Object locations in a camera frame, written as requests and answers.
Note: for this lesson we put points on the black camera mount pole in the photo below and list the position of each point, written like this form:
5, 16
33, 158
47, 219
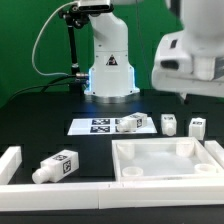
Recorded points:
75, 19

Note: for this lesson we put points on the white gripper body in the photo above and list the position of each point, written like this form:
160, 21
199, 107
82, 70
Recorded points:
189, 65

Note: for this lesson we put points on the white square table top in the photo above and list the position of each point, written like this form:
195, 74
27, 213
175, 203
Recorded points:
153, 159

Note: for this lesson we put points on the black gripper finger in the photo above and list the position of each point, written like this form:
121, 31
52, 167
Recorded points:
184, 98

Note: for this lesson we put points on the white U-shaped obstacle fence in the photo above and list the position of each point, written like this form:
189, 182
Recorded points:
102, 195

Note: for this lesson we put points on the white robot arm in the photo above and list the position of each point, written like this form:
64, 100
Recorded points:
111, 75

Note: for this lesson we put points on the white camera on mount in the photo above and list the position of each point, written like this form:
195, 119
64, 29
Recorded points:
93, 5

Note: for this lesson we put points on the white marker sheet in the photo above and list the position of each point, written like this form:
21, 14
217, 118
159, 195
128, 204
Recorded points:
98, 126

